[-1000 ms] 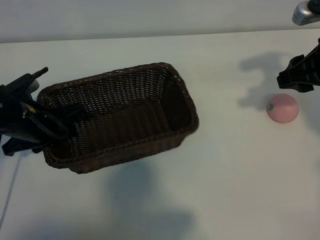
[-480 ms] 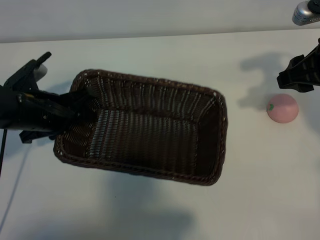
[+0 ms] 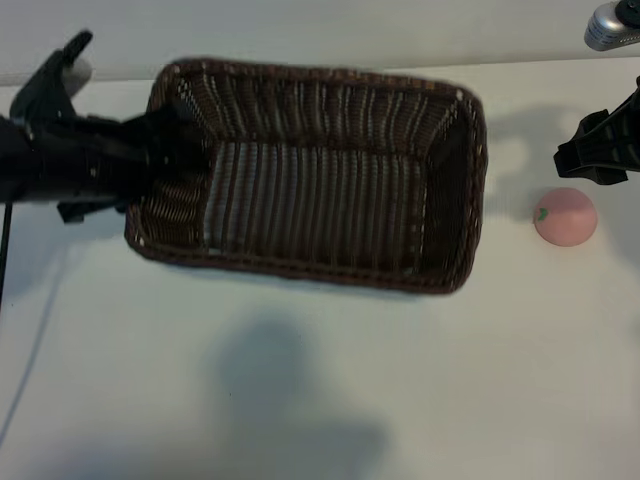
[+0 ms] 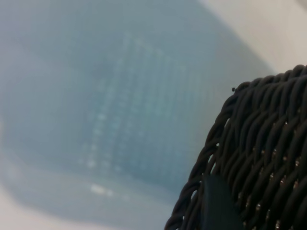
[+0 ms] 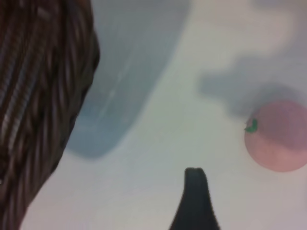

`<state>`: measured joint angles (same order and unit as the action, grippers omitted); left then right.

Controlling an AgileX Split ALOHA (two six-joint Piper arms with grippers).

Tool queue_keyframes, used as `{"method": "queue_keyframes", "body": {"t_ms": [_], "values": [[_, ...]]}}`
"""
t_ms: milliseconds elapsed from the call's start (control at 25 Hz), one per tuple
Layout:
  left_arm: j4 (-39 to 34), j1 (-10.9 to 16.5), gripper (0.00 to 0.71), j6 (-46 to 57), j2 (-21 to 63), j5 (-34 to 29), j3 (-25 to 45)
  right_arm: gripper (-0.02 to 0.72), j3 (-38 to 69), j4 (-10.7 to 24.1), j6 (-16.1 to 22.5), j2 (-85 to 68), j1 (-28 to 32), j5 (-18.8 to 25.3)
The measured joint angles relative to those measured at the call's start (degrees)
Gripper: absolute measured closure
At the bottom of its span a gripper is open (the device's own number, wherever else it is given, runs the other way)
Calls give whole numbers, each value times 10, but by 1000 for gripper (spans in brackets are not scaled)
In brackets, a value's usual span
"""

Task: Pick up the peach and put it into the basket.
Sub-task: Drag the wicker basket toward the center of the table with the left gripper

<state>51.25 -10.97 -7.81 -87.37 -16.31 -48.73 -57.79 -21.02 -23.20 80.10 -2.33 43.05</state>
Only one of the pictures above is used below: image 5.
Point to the dark brown woven basket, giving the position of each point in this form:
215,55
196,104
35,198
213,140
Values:
40,95

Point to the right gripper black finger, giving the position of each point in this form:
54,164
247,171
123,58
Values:
195,206

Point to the pink peach with green leaf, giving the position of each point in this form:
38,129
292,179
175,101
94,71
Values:
278,139

